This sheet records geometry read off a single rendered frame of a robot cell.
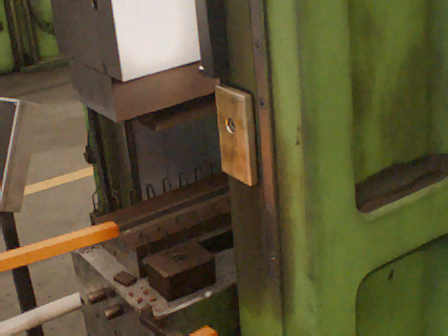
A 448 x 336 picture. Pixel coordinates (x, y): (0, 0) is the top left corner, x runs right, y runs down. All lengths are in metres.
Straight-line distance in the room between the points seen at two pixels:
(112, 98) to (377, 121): 0.50
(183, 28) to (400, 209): 0.53
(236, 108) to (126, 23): 0.25
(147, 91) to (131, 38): 0.14
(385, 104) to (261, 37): 0.29
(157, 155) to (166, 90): 0.38
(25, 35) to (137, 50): 5.02
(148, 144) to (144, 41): 0.49
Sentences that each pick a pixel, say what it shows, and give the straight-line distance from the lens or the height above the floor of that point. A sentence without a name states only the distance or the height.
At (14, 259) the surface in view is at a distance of 1.46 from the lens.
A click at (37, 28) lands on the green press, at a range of 6.50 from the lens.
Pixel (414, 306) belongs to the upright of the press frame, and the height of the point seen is 0.81.
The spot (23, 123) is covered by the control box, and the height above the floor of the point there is 1.14.
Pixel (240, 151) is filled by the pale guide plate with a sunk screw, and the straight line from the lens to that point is 1.44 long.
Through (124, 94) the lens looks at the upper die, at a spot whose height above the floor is 1.32.
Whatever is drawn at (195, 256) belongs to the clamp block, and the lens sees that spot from 1.66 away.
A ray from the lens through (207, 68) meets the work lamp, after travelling 1.43.
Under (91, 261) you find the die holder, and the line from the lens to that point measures 1.82.
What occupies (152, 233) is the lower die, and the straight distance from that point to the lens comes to 1.73.
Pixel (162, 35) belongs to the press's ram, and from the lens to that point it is 1.52.
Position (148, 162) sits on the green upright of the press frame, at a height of 1.04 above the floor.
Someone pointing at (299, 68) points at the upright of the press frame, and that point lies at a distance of 1.27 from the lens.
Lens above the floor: 1.83
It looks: 26 degrees down
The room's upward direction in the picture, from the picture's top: 7 degrees counter-clockwise
